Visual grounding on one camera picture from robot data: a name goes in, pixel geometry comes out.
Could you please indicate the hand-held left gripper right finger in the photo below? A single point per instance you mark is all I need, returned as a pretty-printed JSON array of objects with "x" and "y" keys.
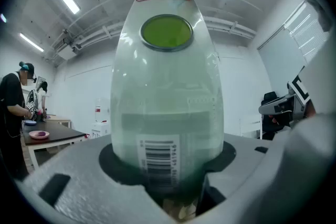
[{"x": 236, "y": 165}]

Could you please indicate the light wooden side table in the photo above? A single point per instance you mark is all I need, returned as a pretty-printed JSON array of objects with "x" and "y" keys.
[{"x": 61, "y": 119}]

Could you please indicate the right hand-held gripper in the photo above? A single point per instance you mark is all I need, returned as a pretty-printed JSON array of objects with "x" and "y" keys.
[{"x": 299, "y": 86}]

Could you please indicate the white window blinds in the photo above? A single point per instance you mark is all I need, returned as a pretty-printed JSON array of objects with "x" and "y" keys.
[{"x": 302, "y": 39}]

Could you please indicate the dark brown white-framed side table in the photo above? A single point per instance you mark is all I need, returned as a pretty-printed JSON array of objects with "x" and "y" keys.
[{"x": 52, "y": 133}]

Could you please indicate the white chair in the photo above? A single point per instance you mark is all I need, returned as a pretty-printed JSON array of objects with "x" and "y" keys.
[{"x": 250, "y": 126}]

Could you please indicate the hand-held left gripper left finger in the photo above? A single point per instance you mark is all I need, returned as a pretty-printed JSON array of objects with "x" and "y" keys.
[{"x": 78, "y": 191}]

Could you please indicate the blue plate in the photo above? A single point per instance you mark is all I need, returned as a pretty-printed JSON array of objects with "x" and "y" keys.
[{"x": 30, "y": 122}]

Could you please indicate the white ceiling pipe run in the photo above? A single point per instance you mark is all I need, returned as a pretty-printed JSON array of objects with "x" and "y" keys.
[{"x": 231, "y": 29}]

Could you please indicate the pale green translucent package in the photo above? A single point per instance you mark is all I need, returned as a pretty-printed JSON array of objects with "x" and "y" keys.
[{"x": 168, "y": 102}]

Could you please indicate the white ceiling junction box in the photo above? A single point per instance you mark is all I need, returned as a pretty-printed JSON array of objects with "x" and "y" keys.
[{"x": 67, "y": 53}]

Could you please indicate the clear water bottle red label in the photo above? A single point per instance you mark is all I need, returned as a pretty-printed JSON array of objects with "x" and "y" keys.
[{"x": 102, "y": 110}]

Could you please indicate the person's grey hoodie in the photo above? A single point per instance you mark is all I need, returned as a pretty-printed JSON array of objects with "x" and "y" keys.
[{"x": 309, "y": 165}]

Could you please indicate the white water dispenser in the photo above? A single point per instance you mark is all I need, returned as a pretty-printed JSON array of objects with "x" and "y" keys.
[{"x": 101, "y": 129}]

